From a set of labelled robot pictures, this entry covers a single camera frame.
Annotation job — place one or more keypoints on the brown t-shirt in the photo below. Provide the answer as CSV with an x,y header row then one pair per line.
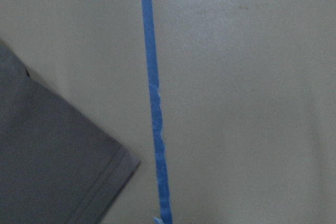
x,y
56,165

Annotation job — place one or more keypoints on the blue tape line crosswise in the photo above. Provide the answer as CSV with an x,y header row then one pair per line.
x,y
156,114

